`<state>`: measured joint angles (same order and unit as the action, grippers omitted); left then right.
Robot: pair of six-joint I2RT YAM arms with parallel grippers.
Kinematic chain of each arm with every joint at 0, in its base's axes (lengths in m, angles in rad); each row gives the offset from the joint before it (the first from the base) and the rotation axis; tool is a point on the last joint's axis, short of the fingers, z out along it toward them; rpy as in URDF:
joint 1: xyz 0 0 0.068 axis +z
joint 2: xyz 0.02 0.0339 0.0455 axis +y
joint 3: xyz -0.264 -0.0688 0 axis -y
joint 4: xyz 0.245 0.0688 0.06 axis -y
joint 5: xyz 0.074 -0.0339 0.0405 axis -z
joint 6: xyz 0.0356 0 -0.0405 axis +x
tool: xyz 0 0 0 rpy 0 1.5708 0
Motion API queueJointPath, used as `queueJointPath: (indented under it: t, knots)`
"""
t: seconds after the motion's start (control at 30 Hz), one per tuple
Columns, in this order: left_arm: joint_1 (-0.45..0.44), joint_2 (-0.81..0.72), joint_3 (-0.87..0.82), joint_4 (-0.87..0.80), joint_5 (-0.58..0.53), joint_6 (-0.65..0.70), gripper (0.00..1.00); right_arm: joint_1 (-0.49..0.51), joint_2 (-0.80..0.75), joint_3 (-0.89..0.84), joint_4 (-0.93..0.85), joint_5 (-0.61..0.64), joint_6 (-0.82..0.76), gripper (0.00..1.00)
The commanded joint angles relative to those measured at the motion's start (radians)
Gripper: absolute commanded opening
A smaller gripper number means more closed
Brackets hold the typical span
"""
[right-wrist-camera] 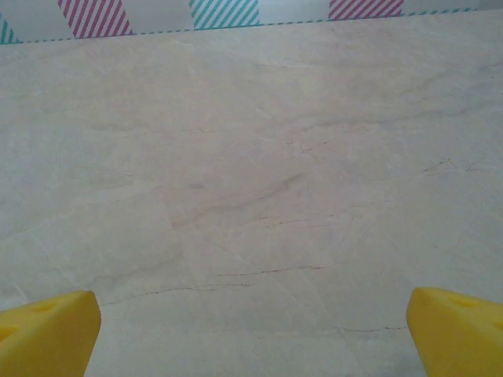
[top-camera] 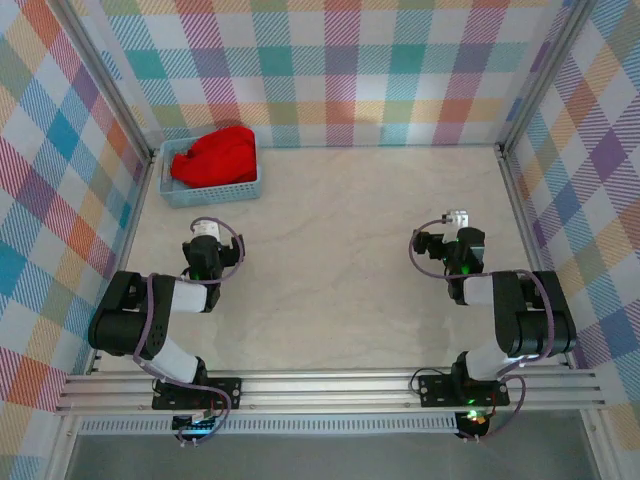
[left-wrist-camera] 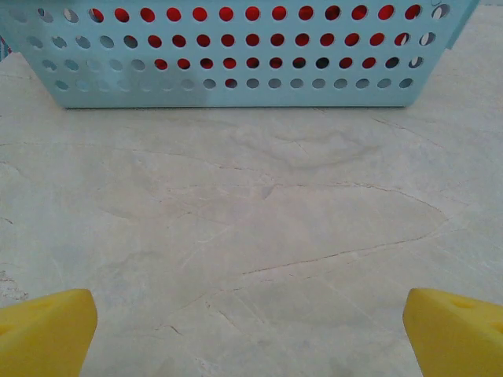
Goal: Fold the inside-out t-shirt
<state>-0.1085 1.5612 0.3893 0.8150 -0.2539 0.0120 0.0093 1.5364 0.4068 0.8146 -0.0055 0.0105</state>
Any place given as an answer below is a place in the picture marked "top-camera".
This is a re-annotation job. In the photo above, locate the aluminium mounting rail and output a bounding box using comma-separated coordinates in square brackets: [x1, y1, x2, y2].
[55, 369, 606, 416]

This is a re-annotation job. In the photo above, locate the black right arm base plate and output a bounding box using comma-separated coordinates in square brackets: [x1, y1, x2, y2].
[418, 373, 510, 407]

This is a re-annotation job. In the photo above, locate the red t-shirt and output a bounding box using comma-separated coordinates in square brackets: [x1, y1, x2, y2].
[170, 125, 259, 190]

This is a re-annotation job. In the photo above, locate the light blue plastic basket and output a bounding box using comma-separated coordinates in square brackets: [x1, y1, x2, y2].
[158, 133, 264, 209]

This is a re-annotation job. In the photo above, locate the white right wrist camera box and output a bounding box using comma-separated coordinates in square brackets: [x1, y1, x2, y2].
[439, 209, 472, 230]

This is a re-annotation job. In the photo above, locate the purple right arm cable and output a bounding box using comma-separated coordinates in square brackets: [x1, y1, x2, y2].
[409, 218, 557, 444]

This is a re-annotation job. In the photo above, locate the slotted grey cable duct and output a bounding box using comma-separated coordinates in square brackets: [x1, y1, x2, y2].
[78, 413, 459, 435]

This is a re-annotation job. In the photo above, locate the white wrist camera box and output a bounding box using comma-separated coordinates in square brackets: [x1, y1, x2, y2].
[439, 209, 472, 230]
[192, 221, 225, 242]

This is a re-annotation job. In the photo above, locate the aluminium table side rail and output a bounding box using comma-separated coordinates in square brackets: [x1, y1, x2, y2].
[87, 149, 157, 376]
[494, 143, 575, 370]

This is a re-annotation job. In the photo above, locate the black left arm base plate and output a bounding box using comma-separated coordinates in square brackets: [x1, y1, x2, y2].
[152, 377, 243, 411]

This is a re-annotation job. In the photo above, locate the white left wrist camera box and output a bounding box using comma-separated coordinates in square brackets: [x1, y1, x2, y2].
[192, 221, 225, 242]

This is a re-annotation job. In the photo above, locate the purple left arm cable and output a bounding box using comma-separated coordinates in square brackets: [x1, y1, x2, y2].
[132, 216, 246, 446]

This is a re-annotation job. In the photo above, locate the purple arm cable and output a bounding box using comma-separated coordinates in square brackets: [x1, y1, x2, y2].
[409, 218, 557, 444]
[132, 216, 246, 446]

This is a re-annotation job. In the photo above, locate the aluminium frame post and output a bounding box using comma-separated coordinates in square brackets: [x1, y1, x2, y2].
[49, 0, 157, 162]
[497, 0, 599, 151]

